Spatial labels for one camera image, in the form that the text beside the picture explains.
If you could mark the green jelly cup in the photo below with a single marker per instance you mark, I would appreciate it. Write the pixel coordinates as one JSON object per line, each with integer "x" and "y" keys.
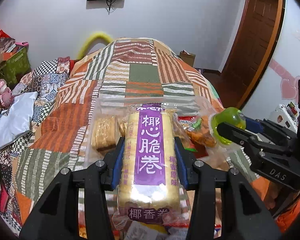
{"x": 230, "y": 115}

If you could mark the pink plush toy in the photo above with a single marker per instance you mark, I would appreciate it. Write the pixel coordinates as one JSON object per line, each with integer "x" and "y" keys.
{"x": 6, "y": 97}

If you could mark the yellow pool noodle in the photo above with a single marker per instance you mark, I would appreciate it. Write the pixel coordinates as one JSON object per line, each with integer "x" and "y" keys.
{"x": 98, "y": 37}

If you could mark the clear plastic storage bin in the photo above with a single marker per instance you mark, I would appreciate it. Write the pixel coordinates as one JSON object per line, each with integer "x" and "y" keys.
{"x": 150, "y": 131}

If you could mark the white pillow cloth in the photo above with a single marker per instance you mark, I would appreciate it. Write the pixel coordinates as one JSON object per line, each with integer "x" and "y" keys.
{"x": 16, "y": 121}

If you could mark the small cardboard box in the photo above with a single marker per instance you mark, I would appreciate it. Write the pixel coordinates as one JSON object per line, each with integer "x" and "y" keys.
{"x": 187, "y": 57}

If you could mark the checkered patterned sheet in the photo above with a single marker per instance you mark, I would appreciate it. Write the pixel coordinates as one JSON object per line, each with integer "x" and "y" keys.
{"x": 46, "y": 80}

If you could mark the patchwork striped blanket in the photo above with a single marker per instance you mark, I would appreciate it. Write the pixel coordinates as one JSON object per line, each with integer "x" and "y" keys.
{"x": 67, "y": 93}

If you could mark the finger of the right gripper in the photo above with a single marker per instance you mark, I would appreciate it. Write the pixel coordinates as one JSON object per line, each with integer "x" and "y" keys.
{"x": 248, "y": 141}
{"x": 268, "y": 129}

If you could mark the cracker pack clear wrap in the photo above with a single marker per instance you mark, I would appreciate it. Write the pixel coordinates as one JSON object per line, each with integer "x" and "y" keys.
{"x": 107, "y": 130}

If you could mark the wooden door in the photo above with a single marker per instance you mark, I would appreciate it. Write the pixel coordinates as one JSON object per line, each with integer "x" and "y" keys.
{"x": 251, "y": 52}

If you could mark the purple coconut roll pack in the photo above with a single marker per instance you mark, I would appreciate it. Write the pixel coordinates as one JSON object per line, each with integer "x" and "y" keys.
{"x": 149, "y": 188}

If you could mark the orange fried snacks clear bag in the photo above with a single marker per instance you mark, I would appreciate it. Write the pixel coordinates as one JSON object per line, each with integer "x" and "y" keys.
{"x": 208, "y": 139}

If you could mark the green storage box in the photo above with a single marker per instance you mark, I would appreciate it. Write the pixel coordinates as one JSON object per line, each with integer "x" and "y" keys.
{"x": 15, "y": 68}

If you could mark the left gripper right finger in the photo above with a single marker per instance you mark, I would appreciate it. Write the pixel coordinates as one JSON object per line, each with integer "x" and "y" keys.
{"x": 228, "y": 193}

